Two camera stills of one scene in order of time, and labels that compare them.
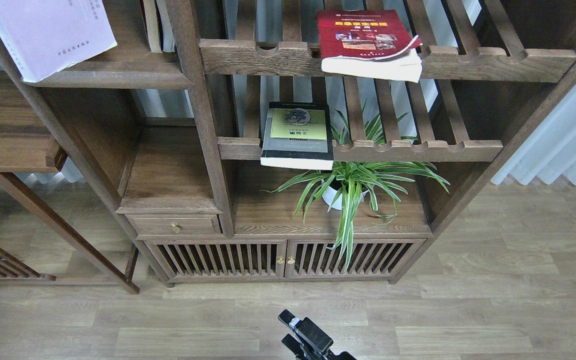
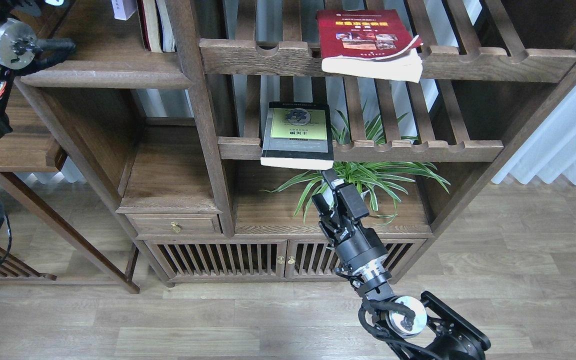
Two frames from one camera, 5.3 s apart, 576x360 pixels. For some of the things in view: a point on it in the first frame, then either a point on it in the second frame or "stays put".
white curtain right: x=572 y=142 stays put
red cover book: x=368 y=42 stays put
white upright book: x=169 y=43 stays put
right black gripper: x=320 y=341 to x=356 y=247
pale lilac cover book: x=42 y=37 to x=123 y=9
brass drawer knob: x=175 y=227 stays put
